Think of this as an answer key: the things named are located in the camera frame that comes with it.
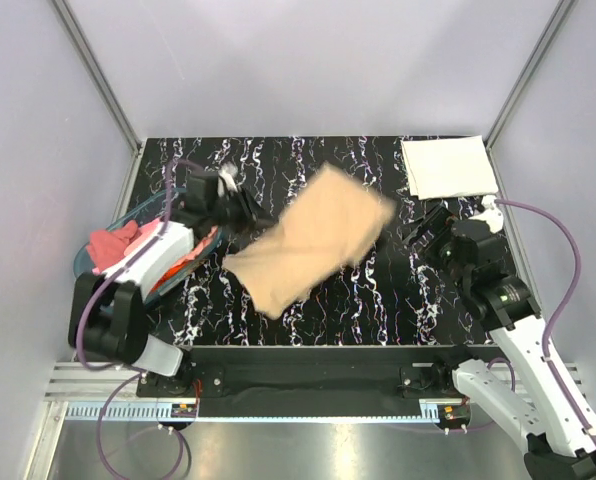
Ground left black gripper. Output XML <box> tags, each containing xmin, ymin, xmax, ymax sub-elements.
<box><xmin>208</xmin><ymin>185</ymin><xmax>279</xmax><ymax>237</ymax></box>

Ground tan t shirt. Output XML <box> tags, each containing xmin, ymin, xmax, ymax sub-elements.
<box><xmin>223</xmin><ymin>163</ymin><xmax>396</xmax><ymax>319</ymax></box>

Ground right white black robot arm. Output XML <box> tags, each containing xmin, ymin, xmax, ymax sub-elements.
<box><xmin>401</xmin><ymin>196</ymin><xmax>596</xmax><ymax>479</ymax></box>

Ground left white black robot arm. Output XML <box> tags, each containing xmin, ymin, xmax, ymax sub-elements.
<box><xmin>68</xmin><ymin>170</ymin><xmax>276</xmax><ymax>396</ymax></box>

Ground folded white t shirt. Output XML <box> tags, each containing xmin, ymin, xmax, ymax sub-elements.
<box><xmin>401</xmin><ymin>136</ymin><xmax>499</xmax><ymax>200</ymax></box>

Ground orange garment in basket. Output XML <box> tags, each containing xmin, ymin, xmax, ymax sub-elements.
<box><xmin>151</xmin><ymin>261</ymin><xmax>193</xmax><ymax>293</ymax></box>

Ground light pink shirt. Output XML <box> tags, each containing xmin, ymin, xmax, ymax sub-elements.
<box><xmin>124</xmin><ymin>218</ymin><xmax>218</xmax><ymax>265</ymax></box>

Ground teal plastic laundry basket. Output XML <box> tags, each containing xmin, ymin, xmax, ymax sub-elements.
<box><xmin>73</xmin><ymin>191</ymin><xmax>223</xmax><ymax>305</ymax></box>

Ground dark pink shirt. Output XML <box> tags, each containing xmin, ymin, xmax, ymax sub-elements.
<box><xmin>85</xmin><ymin>220</ymin><xmax>140</xmax><ymax>273</ymax></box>

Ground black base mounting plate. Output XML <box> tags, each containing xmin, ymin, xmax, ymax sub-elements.
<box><xmin>137</xmin><ymin>346</ymin><xmax>496</xmax><ymax>424</ymax></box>

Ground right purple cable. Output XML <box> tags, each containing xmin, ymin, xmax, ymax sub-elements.
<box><xmin>487</xmin><ymin>198</ymin><xmax>596</xmax><ymax>461</ymax></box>

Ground purple cable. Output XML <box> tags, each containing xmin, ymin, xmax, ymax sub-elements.
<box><xmin>75</xmin><ymin>158</ymin><xmax>209</xmax><ymax>476</ymax></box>
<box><xmin>487</xmin><ymin>198</ymin><xmax>596</xmax><ymax>461</ymax></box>

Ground slotted cable duct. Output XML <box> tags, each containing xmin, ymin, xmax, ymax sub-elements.
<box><xmin>66</xmin><ymin>402</ymin><xmax>449</xmax><ymax>424</ymax></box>

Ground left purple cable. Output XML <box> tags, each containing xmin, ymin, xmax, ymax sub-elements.
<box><xmin>75</xmin><ymin>158</ymin><xmax>209</xmax><ymax>476</ymax></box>

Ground left aluminium frame post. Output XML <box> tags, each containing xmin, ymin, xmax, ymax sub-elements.
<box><xmin>47</xmin><ymin>0</ymin><xmax>147</xmax><ymax>156</ymax></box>

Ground aluminium frame post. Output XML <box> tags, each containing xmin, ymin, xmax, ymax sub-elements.
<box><xmin>485</xmin><ymin>0</ymin><xmax>579</xmax><ymax>151</ymax></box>
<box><xmin>47</xmin><ymin>0</ymin><xmax>147</xmax><ymax>156</ymax></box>

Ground right aluminium frame post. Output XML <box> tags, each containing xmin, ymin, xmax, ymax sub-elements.
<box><xmin>485</xmin><ymin>0</ymin><xmax>579</xmax><ymax>151</ymax></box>

